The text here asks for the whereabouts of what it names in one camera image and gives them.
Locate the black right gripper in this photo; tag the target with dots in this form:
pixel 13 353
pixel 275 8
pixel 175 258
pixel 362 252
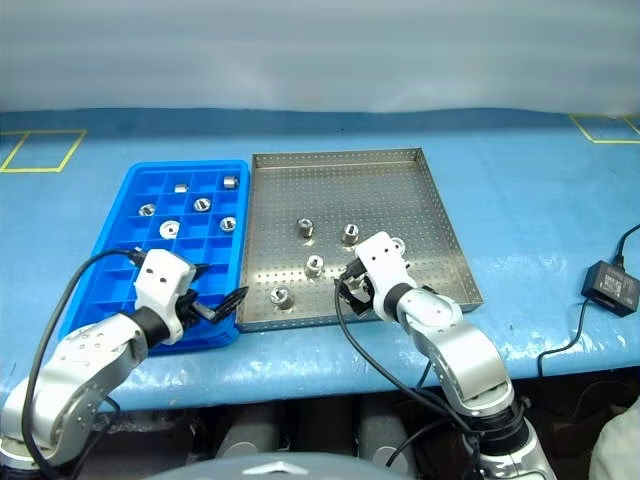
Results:
pixel 370 296

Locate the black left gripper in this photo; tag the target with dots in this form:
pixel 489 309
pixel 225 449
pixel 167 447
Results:
pixel 186 306

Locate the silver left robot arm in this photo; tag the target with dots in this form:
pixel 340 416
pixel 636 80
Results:
pixel 85 360

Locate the blue compartment tray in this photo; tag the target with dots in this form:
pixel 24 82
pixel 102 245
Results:
pixel 150 169

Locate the perforated metal tray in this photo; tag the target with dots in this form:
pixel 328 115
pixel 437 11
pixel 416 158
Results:
pixel 380 200

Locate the grey rounded cylinder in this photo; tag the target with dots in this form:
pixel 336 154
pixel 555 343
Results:
pixel 245 440
pixel 385 442

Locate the grey rounded shell with emblem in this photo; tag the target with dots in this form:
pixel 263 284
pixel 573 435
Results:
pixel 280 470

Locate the black power adapter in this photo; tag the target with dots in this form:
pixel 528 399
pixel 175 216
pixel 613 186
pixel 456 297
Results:
pixel 612 287

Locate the white cloth bundle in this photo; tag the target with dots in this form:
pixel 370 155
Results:
pixel 620 445

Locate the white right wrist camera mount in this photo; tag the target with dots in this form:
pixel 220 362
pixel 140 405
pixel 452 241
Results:
pixel 382 262

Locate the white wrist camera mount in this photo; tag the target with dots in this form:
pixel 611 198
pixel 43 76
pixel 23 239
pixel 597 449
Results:
pixel 382 262
pixel 160 285

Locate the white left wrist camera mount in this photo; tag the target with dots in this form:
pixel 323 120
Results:
pixel 160 285

